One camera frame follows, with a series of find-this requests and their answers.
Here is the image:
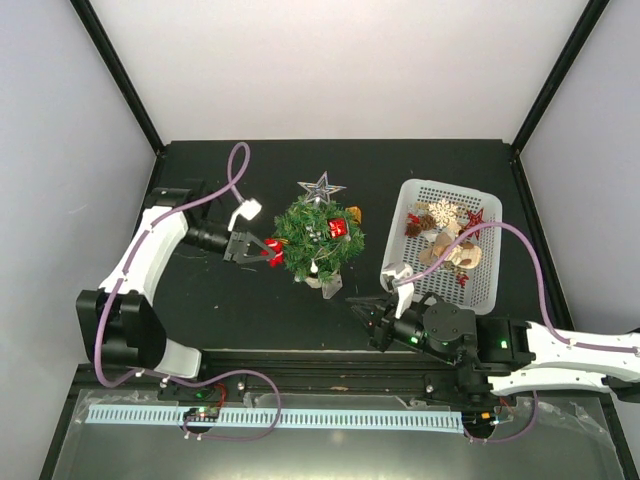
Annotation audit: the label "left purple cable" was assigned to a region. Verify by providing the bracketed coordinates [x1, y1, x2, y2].
[93, 142, 251, 389]

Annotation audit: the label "red gift box ornament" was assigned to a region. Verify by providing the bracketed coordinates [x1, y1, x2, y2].
[328, 217, 349, 239]

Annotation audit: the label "red santa ornament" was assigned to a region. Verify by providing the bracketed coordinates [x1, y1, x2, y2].
[262, 238, 289, 268]

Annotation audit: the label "white perforated plastic basket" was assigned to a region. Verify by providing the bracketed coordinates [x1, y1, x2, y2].
[382, 179, 503, 315]

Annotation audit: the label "silver star tree topper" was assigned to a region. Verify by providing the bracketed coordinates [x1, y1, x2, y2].
[297, 171, 346, 206]

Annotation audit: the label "small green christmas tree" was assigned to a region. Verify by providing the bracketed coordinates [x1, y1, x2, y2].
[273, 196, 365, 281]

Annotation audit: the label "gold gift box ornament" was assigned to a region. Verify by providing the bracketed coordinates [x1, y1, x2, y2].
[345, 206, 362, 224]

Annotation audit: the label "brown pine cone ornament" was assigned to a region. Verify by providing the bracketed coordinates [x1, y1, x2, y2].
[405, 214, 437, 238]

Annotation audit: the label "red star ornament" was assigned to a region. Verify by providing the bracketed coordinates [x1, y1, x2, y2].
[463, 208, 484, 231]

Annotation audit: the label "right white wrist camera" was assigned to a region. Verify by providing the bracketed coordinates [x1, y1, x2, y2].
[381, 262, 415, 319]

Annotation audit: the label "purple cable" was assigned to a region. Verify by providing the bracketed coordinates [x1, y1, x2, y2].
[93, 142, 251, 389]
[394, 221, 640, 354]

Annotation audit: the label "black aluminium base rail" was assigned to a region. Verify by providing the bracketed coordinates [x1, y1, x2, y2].
[79, 349, 501, 401]

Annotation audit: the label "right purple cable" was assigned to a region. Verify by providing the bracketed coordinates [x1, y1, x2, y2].
[394, 221, 640, 354]

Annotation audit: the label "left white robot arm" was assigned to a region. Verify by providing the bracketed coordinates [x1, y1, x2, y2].
[76, 182, 276, 399]

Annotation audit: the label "white bulb string lights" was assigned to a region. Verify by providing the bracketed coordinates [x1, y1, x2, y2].
[303, 232, 351, 300]

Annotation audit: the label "right circuit board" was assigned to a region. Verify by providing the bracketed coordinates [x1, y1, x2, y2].
[462, 407, 512, 426]

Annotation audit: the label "white slotted cable duct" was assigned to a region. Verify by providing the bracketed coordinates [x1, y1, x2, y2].
[85, 405, 464, 434]

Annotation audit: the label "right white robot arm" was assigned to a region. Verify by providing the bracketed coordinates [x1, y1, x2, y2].
[348, 292, 639, 403]

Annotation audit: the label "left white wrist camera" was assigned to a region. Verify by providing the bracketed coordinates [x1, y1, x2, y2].
[227, 198, 262, 232]

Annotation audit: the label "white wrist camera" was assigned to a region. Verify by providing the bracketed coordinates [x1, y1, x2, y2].
[381, 262, 415, 319]
[227, 198, 262, 232]

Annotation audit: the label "gold snowflake ornament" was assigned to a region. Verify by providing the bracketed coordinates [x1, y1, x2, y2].
[428, 198, 459, 228]

